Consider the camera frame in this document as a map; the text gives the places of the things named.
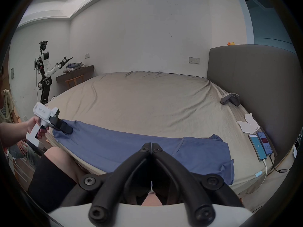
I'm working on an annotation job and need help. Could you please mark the person's left hand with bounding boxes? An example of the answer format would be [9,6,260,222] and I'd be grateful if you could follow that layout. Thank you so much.
[27,116,49,140]

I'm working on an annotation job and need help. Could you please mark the person's left forearm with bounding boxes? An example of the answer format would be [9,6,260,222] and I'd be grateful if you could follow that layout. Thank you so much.
[0,121,29,149]

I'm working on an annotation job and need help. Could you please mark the phone with cyan screen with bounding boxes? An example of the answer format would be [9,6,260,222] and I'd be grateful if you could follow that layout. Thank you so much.
[248,134,268,162]

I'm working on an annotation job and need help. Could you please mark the black charging cable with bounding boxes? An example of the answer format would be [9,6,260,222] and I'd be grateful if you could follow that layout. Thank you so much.
[269,154,291,174]

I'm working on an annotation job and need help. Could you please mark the blue shirt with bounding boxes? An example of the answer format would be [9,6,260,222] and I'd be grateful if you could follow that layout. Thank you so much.
[52,120,235,186]

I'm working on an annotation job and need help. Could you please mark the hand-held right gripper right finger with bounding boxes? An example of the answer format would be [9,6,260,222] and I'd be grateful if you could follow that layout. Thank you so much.
[152,142,245,224]

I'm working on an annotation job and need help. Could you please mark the grey hand controller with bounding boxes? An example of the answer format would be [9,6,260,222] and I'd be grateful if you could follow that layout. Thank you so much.
[220,92,241,107]

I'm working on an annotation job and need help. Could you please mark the person's legs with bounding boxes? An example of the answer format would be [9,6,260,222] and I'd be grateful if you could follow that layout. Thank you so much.
[28,147,164,214]

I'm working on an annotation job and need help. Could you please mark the wooden table with clothes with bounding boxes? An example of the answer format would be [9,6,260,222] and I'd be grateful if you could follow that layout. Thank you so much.
[55,62,95,88]

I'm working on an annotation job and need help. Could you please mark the phone with white red screen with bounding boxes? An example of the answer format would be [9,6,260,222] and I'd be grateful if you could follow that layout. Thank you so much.
[257,131,273,156]

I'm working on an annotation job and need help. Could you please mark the grey padded headboard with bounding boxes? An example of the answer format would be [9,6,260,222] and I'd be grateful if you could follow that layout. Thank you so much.
[207,44,303,162]

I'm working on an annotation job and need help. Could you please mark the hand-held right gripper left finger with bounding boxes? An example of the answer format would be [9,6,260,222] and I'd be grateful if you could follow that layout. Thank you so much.
[62,142,152,224]

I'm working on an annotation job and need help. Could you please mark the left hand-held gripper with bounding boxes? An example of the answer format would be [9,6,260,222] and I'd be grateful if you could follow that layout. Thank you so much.
[26,102,73,148]

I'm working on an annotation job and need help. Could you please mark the white charging cable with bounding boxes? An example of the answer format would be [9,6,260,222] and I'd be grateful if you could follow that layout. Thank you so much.
[254,158,269,180]

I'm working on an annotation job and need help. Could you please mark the white paper piece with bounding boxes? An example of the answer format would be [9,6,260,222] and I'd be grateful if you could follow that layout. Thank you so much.
[236,120,255,133]
[245,113,260,130]

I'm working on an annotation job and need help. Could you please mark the bed with beige sheet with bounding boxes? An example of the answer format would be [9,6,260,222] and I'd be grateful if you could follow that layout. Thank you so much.
[45,71,279,196]

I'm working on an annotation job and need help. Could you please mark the black and white robot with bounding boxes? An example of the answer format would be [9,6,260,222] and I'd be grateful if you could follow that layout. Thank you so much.
[34,41,73,106]

